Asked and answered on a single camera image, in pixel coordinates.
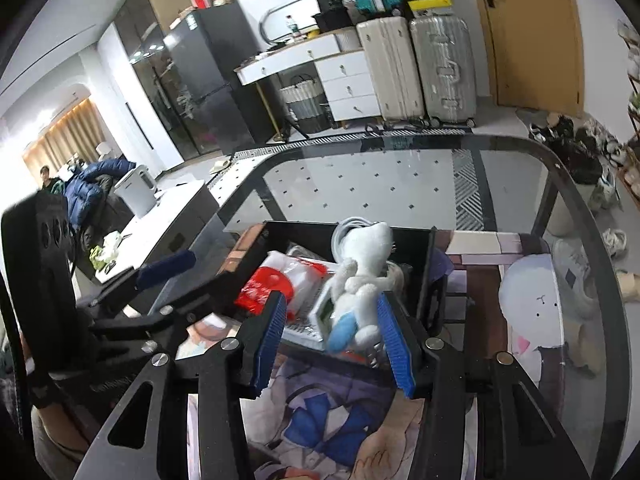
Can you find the white low sneaker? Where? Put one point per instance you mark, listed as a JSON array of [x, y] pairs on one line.
[[615, 244]]

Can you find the red print plastic bag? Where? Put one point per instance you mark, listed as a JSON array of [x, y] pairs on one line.
[[295, 272]]

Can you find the beige curtains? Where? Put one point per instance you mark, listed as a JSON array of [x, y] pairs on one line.
[[75, 130]]

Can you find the scattered pile of shoes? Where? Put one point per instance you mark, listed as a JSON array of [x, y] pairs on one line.
[[580, 160]]

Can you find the silver suitcase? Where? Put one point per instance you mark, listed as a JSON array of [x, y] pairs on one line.
[[445, 70]]

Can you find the black paper bag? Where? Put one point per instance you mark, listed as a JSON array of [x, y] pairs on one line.
[[327, 0]]

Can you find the green white crumpled bag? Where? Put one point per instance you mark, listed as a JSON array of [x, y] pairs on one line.
[[106, 252]]

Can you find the printed cartoon desk mat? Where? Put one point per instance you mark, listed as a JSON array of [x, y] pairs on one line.
[[480, 310]]

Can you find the white desk with drawers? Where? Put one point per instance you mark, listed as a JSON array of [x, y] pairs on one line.
[[345, 80]]

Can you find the white device green screen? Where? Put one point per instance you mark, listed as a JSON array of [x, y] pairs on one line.
[[322, 315]]

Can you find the oval mirror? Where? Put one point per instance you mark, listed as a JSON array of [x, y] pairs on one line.
[[272, 20]]

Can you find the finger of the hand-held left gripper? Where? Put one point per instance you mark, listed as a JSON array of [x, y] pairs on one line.
[[165, 267], [160, 322]]

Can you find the wooden shoe rack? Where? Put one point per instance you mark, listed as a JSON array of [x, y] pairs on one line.
[[632, 160]]

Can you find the yellow black shoe box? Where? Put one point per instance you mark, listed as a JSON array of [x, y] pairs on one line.
[[430, 6]]

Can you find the white suitcase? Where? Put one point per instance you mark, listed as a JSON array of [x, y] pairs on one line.
[[392, 70]]

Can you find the black storage box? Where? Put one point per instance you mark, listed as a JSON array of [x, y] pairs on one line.
[[335, 20]]

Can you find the beige slipper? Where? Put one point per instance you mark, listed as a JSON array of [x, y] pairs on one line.
[[629, 285]]

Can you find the small flat carton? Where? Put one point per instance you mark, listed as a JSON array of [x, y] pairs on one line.
[[180, 19]]

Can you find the woven laundry basket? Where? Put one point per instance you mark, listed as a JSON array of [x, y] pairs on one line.
[[305, 105]]

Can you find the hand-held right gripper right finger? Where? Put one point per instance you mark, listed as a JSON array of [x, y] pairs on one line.
[[397, 345]]

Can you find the white electric kettle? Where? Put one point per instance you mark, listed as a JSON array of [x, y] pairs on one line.
[[135, 192]]

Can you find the clear water bottle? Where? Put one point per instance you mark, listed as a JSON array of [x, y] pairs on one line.
[[292, 29]]

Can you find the wooden door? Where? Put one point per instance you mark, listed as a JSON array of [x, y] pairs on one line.
[[535, 35]]

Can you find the black refrigerator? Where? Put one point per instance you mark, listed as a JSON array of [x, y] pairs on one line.
[[210, 80]]

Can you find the white plush dog toy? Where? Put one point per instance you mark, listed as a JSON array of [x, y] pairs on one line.
[[360, 260]]

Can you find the black plastic crate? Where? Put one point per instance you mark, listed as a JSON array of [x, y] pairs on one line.
[[300, 232]]

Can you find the white side counter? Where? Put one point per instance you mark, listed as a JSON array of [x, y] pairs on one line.
[[170, 220]]

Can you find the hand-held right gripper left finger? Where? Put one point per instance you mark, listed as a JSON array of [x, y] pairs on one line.
[[270, 345]]

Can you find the blue puffer jacket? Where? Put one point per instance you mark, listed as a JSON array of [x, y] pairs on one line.
[[95, 185]]

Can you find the dark glass cabinet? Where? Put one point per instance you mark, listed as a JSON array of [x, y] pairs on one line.
[[150, 90]]

